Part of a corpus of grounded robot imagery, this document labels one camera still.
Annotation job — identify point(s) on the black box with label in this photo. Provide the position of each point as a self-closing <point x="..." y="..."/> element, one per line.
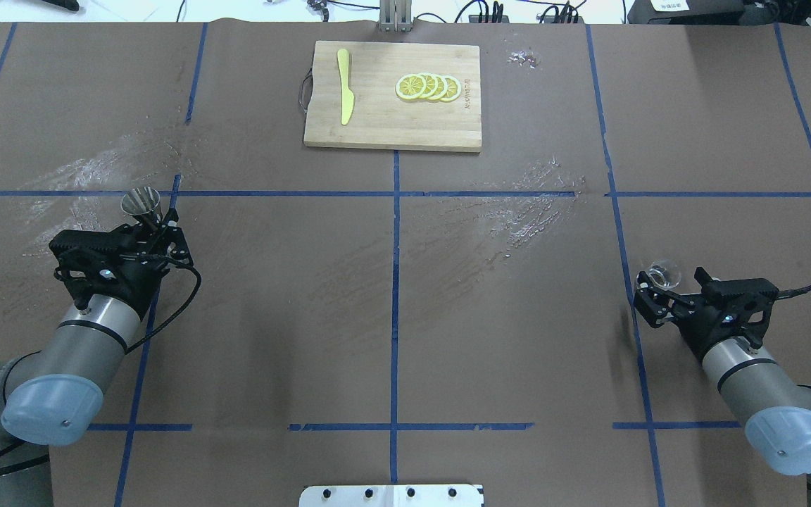
<point x="698" y="13"/>

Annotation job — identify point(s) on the aluminium frame post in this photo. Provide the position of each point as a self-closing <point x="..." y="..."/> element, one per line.
<point x="395" y="16"/>

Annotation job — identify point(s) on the bamboo cutting board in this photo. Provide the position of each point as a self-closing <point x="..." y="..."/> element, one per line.
<point x="380" y="119"/>

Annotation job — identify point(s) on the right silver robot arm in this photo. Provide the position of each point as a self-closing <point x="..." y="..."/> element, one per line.
<point x="774" y="411"/>

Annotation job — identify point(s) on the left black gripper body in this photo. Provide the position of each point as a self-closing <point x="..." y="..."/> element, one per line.
<point x="139" y="279"/>

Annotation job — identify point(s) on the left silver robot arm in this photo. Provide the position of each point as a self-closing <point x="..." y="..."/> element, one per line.
<point x="50" y="397"/>

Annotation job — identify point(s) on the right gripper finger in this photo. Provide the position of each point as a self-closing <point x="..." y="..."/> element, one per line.
<point x="653" y="281"/>
<point x="655" y="308"/>

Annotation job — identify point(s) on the yellow plastic knife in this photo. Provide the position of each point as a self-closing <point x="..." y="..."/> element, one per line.
<point x="347" y="101"/>

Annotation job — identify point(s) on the brown paper table mat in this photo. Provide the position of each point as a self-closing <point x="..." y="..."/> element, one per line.
<point x="372" y="316"/>

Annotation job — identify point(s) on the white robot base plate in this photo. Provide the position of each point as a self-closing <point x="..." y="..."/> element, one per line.
<point x="393" y="495"/>

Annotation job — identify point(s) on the clear glass cup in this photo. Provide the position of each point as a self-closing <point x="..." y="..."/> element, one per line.
<point x="676" y="273"/>

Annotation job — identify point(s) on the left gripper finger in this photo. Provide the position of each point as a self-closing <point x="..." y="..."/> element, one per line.
<point x="133" y="235"/>
<point x="175" y="245"/>

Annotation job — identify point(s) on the steel jigger measuring cup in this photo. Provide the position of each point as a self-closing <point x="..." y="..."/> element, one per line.
<point x="143" y="204"/>

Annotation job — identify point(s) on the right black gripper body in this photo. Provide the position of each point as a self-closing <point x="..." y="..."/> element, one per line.
<point x="695" y="325"/>

